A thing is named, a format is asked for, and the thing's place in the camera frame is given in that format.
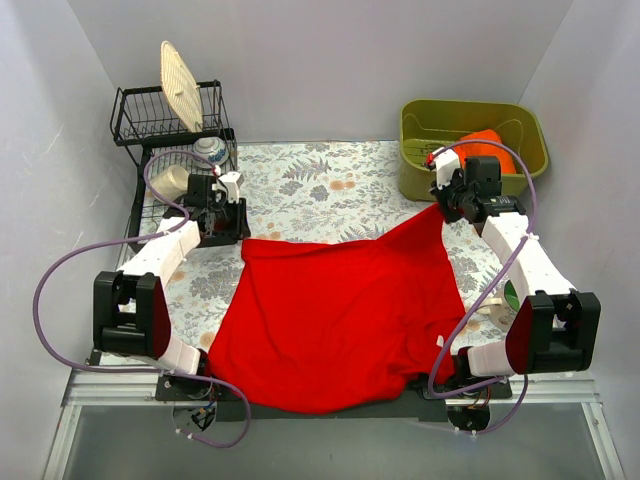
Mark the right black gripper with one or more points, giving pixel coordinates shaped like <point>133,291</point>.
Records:
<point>447,198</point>

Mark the blue white ceramic bowl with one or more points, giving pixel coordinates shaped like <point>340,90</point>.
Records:
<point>212,151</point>

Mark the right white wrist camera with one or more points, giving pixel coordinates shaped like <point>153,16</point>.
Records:
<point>444,162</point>

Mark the black wire dish rack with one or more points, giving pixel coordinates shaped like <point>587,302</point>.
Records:
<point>143,123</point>

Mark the orange t shirt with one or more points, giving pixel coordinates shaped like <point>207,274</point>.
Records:
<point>481,149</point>

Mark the red t shirt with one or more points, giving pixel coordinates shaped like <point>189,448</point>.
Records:
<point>316,328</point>

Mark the green inside mug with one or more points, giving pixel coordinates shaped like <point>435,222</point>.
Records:
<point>502,308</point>

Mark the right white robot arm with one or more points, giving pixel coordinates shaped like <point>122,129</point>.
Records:
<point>555,326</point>

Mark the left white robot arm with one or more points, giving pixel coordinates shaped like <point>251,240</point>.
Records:
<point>130,312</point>

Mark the cream woven plate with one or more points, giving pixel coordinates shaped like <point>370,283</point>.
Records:
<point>180,88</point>

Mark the aluminium rail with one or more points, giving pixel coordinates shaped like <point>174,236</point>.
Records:
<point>131,389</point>

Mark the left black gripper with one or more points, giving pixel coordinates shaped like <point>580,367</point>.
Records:
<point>226,229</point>

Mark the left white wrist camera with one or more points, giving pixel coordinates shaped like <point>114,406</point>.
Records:
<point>231,183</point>

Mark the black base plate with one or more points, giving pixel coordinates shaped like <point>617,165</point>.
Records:
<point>218,403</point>

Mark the green plastic bin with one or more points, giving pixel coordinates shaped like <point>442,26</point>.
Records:
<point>426,125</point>

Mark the floral table mat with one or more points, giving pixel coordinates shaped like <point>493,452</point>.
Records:
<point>325,193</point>

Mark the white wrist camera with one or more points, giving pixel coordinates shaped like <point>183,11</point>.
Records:
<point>444,162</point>
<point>231,183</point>

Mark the cream ceramic cup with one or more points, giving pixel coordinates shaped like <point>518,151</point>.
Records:
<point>170,184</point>

